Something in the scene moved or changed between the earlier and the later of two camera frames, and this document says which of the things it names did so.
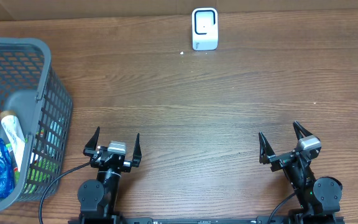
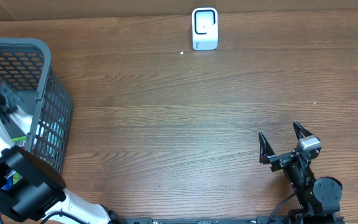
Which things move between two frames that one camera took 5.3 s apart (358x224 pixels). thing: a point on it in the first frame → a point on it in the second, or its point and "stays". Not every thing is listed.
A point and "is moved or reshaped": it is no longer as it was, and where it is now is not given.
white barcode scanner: x=204 y=23 stays
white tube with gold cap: x=14 y=135 is moved or reshaped
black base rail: x=175 y=219 stays
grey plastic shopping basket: x=16 y=75 stays
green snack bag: x=43 y=170 → x=19 y=138
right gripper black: x=279 y=160 stays
